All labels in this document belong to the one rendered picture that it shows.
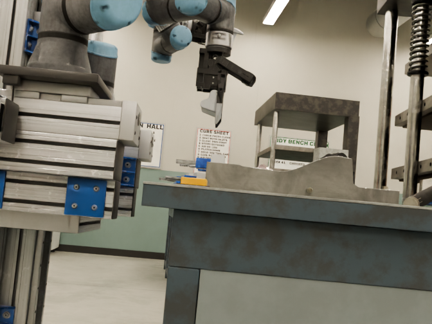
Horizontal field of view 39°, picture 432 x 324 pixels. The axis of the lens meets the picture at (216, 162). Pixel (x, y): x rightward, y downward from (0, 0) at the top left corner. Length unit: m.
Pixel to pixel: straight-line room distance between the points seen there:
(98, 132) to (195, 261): 0.52
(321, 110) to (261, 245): 5.50
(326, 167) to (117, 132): 0.55
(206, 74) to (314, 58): 7.88
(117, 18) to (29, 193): 0.44
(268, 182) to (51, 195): 0.54
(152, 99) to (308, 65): 2.44
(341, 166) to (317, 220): 0.66
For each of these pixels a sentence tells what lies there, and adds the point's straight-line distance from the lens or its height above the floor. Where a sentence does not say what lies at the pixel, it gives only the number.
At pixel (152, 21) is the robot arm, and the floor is 1.27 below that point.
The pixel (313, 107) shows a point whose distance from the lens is 6.41.
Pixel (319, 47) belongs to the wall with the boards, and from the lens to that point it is 9.57.
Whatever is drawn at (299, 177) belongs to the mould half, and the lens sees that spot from 1.57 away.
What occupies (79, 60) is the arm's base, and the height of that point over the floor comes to 1.08.
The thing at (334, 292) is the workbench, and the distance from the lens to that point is 0.98.
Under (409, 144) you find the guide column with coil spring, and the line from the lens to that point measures 2.56.
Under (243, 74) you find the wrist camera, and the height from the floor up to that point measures 1.14.
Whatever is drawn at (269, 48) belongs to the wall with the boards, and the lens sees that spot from 9.38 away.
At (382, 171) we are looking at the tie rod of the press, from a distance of 2.93.
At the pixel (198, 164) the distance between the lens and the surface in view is 1.63.
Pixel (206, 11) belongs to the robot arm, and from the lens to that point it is 1.63.
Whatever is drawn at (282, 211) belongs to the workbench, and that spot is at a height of 0.77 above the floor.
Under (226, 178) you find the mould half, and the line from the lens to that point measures 1.56.
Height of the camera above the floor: 0.76
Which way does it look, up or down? 5 degrees up
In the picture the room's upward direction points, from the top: 5 degrees clockwise
